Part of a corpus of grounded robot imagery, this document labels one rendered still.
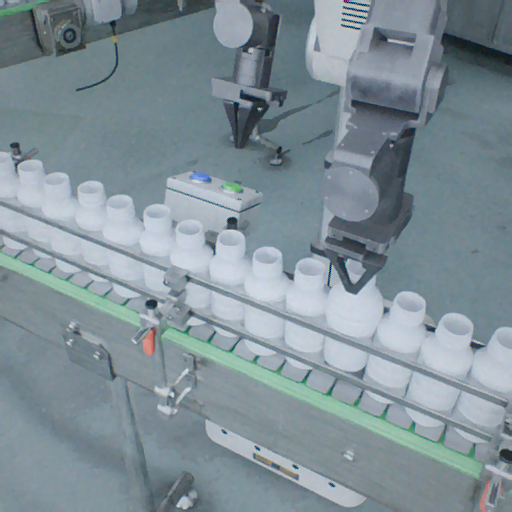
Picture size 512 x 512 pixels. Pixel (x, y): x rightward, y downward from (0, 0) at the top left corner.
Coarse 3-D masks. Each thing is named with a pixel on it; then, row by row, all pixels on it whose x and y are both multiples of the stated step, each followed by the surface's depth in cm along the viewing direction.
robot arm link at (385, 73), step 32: (384, 0) 53; (416, 0) 52; (384, 32) 56; (416, 32) 53; (352, 64) 55; (384, 64) 54; (416, 64) 53; (352, 96) 57; (384, 96) 55; (416, 96) 54
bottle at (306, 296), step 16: (304, 272) 78; (320, 272) 78; (288, 288) 80; (304, 288) 76; (320, 288) 76; (288, 304) 78; (304, 304) 77; (320, 304) 77; (320, 320) 78; (288, 336) 82; (304, 336) 80; (320, 336) 80; (304, 352) 82; (320, 352) 82; (304, 368) 84
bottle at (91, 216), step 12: (84, 192) 90; (96, 192) 91; (84, 204) 89; (96, 204) 89; (84, 216) 90; (96, 216) 90; (84, 228) 90; (96, 228) 90; (84, 240) 92; (84, 252) 94; (96, 252) 93; (96, 264) 94; (108, 264) 95; (96, 276) 96
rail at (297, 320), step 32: (64, 224) 90; (64, 256) 95; (128, 256) 87; (128, 288) 91; (224, 288) 80; (288, 320) 78; (288, 352) 81; (384, 352) 73; (352, 384) 79; (448, 384) 70; (448, 416) 74
